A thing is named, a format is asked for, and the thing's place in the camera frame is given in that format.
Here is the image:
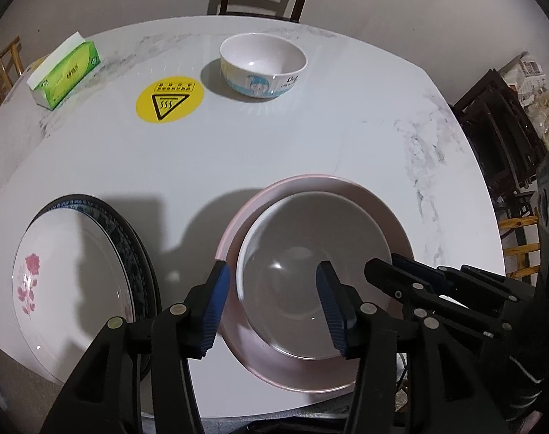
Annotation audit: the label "yellow blue cartoon bowl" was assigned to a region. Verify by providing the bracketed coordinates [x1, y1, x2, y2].
[220, 33, 308, 99]

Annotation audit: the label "bamboo chair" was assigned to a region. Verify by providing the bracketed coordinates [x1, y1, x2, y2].
[0, 36, 24, 107]

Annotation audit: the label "white pink Rabbit bowl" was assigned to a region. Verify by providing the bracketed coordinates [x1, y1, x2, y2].
[236, 192, 390, 361]

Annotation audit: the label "large blue floral plate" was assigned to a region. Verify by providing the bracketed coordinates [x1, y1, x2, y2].
[32, 193, 163, 371]

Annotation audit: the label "white plate pink flowers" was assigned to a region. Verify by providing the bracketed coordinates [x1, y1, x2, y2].
[12, 209, 135, 383]

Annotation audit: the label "yellow round warning sticker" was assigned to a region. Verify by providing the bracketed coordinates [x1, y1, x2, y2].
[135, 76, 204, 123]

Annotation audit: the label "small bamboo stool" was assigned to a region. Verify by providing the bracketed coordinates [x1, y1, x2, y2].
[496, 192, 540, 285]

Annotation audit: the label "dark stacked chairs right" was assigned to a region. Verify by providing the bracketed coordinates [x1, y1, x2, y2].
[451, 69, 546, 200]

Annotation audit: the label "bags of goods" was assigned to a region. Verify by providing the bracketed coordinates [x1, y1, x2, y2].
[500, 51, 549, 149]

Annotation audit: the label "green tissue box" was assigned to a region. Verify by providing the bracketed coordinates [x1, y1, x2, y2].
[26, 33, 101, 111]

